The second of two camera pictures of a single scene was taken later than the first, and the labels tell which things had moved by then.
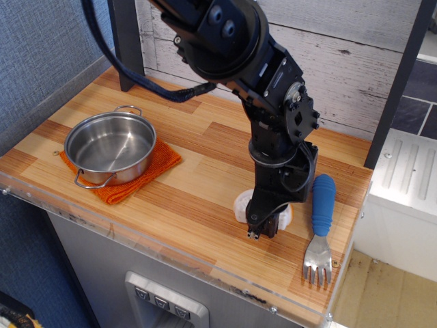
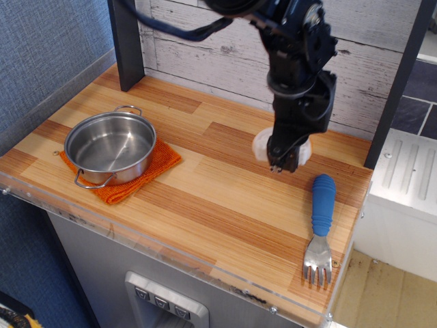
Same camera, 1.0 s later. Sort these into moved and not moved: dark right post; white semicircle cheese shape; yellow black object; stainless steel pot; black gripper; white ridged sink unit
Moved: white semicircle cheese shape; black gripper
Not moved: white ridged sink unit; dark right post; stainless steel pot; yellow black object
